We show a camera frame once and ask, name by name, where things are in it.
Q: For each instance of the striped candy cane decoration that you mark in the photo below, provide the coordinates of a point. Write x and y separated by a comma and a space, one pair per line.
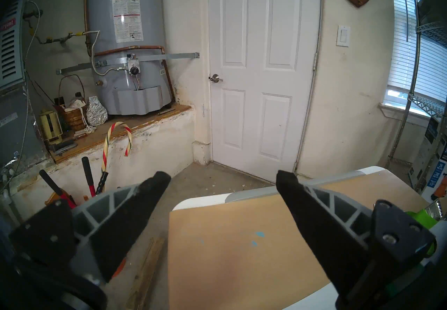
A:
104, 148

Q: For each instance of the foil wrapped object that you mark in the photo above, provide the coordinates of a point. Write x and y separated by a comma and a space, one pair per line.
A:
96, 113

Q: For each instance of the wooden ledge board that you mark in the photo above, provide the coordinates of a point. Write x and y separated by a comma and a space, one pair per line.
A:
139, 120

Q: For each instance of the utility pump box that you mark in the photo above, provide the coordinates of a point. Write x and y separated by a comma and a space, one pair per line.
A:
436, 173

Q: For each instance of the wooden stick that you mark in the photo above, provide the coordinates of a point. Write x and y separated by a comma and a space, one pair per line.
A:
146, 271

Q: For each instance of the yellow lantern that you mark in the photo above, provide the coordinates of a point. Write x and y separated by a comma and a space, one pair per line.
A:
50, 127

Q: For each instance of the white panel door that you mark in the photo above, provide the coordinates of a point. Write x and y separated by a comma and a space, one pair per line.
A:
258, 103

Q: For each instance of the dark flat tool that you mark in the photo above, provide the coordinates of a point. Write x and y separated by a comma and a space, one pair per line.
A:
63, 147

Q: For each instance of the gas pipe with yellow valve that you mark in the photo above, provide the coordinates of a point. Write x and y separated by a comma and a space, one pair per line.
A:
66, 38

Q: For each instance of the white folding table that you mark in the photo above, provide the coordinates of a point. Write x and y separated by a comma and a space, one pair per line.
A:
202, 202

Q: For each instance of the silver door knob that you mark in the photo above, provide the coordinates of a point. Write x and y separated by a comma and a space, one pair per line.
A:
216, 78

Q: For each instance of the grey bryant furnace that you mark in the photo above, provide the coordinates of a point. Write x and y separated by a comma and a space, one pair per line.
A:
10, 50

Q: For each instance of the copper pipe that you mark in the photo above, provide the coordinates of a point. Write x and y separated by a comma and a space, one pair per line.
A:
139, 47

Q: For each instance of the brown cardboard sheet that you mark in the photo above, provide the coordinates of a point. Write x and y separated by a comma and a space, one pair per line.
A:
227, 260

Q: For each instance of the grey can of green paint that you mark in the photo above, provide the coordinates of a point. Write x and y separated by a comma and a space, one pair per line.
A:
432, 248

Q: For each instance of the folded green cushion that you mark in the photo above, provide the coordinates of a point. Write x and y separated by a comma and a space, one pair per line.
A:
433, 12

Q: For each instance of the black grey left gripper right finger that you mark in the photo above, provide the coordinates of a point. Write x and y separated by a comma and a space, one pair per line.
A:
331, 236

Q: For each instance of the black grey left gripper left finger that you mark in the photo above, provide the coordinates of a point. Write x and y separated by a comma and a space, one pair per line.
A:
104, 229

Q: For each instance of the white window blinds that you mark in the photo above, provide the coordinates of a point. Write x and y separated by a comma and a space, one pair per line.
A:
401, 50

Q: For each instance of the white light switch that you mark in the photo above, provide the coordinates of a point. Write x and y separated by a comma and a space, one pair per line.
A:
343, 35

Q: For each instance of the grey water heater tank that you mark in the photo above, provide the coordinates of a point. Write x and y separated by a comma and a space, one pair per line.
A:
153, 16

